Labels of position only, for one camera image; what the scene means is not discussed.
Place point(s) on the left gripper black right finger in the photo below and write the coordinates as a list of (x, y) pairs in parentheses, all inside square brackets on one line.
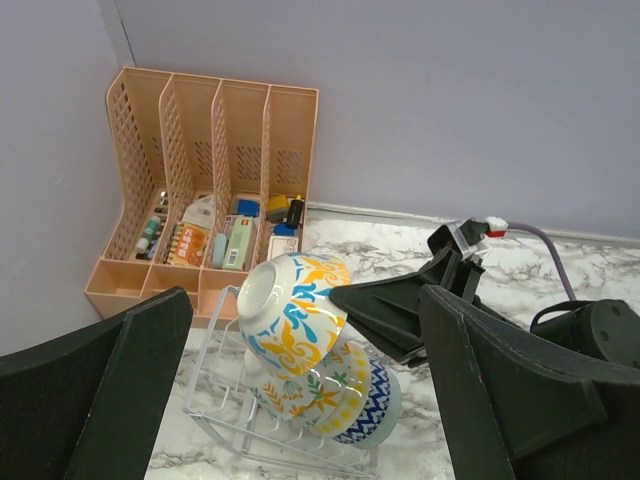
[(516, 406)]

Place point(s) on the white wire dish rack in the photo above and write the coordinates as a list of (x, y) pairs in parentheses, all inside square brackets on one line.
[(218, 400)]

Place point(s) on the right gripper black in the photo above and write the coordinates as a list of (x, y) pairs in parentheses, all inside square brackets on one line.
[(386, 312)]

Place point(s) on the blue eraser block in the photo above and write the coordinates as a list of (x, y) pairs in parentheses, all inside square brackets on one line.
[(249, 208)]

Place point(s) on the yellow black eraser block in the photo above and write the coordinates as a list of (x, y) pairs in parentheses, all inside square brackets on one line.
[(277, 208)]

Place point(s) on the yellow teal patterned bowl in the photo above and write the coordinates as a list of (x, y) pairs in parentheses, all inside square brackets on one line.
[(353, 399)]

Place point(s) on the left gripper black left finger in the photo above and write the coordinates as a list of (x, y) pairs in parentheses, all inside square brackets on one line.
[(89, 404)]

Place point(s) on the red and blue patterned bowl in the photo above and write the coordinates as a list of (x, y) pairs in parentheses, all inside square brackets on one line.
[(375, 409)]

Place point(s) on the white orange leaf bowl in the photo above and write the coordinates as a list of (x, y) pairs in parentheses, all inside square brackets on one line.
[(326, 382)]

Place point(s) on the glue stick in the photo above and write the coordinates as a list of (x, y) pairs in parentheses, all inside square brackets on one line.
[(147, 234)]

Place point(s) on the blue small block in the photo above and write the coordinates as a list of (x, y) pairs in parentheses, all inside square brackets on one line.
[(282, 229)]

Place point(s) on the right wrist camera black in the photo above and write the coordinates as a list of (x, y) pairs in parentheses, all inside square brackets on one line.
[(467, 237)]

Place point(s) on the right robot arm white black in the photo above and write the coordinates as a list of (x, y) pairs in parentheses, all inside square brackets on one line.
[(606, 329)]

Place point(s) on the green staple box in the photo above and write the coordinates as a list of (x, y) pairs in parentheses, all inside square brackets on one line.
[(241, 243)]

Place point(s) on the white card box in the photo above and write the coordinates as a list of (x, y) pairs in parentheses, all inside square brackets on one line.
[(282, 245)]

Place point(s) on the light blue tube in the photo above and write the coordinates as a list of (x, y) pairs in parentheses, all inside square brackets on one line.
[(219, 251)]

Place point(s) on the black yellow marker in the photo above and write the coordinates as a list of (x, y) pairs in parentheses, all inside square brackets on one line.
[(295, 212)]

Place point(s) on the blue yellow floral bowl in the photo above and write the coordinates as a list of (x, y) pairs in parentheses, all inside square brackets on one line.
[(285, 314)]

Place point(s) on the orange plastic file organizer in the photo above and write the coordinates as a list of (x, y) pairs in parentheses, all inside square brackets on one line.
[(179, 137)]

